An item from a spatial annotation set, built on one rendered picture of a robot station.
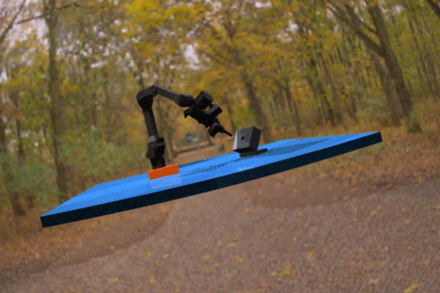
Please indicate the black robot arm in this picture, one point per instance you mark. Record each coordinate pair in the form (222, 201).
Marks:
(156, 145)

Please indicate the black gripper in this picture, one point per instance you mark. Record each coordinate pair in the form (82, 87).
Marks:
(214, 126)

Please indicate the grey sloped panel with hole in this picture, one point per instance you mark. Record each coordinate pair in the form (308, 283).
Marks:
(246, 142)

